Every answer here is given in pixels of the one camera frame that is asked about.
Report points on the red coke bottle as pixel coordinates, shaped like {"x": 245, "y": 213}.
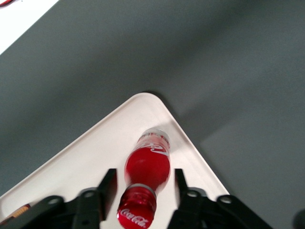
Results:
{"x": 147, "y": 164}

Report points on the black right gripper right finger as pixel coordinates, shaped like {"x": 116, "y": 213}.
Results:
{"x": 200, "y": 212}

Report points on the white plastic tray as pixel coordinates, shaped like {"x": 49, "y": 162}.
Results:
{"x": 95, "y": 152}

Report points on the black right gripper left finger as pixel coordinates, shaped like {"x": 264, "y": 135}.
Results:
{"x": 83, "y": 210}

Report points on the brown orange snack packet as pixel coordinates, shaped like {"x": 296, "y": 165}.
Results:
{"x": 20, "y": 211}

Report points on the white flat panel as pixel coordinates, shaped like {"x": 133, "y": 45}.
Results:
{"x": 19, "y": 19}

